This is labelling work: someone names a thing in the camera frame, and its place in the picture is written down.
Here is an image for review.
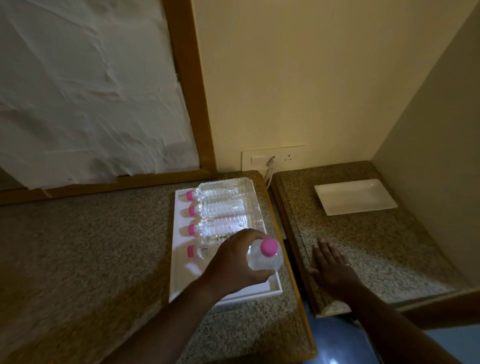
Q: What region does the person's right hand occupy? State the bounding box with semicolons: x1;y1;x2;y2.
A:
308;237;363;301

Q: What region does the person's left hand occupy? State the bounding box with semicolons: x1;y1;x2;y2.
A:
200;228;278;299

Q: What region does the clear pink-capped water bottle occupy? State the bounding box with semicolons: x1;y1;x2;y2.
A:
246;237;284;272
188;196;260;219
186;234;234;260
186;178;253;202
187;213;266;238

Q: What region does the person's left forearm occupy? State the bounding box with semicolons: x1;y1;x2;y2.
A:
100;277;226;364

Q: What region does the person's right forearm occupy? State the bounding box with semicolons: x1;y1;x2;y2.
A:
349;284;465;364

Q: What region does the large white rectangular tray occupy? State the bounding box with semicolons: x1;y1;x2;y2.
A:
168;176;283;305

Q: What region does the small white rectangular plate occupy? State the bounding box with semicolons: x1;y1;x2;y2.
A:
313;179;398;217

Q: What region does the white crumpled paper sheet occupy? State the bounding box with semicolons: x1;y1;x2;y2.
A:
0;0;201;190

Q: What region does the white wall socket plate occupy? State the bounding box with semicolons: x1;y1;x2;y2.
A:
241;145;306;173

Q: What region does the white plug with cable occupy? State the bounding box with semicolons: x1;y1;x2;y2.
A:
264;156;277;187

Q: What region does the brown wooden frame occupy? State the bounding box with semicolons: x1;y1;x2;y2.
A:
0;0;218;206

